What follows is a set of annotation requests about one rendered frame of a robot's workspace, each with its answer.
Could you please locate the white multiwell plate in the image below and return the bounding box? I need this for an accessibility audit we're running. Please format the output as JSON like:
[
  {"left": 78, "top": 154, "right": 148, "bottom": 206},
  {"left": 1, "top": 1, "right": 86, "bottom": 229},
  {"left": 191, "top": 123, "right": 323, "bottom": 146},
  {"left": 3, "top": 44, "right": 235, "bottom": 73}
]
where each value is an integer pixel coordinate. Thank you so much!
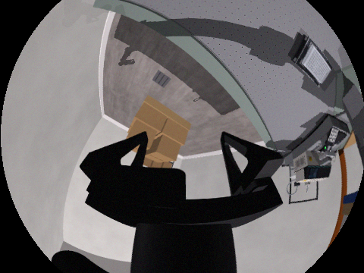
[{"left": 301, "top": 45, "right": 331, "bottom": 83}]

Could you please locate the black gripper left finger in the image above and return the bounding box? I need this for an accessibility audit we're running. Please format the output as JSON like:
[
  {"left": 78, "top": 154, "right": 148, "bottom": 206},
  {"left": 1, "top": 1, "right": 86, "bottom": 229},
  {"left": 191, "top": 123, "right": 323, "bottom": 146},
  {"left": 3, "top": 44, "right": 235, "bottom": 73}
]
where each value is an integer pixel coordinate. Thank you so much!
[{"left": 86, "top": 131, "right": 148, "bottom": 167}]

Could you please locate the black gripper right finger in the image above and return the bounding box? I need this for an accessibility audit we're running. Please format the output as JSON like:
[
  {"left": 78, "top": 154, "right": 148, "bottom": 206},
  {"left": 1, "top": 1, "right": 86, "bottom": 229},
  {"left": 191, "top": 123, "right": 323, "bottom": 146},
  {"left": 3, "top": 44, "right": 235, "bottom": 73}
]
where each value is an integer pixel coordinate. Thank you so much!
[{"left": 220, "top": 131, "right": 284, "bottom": 196}]

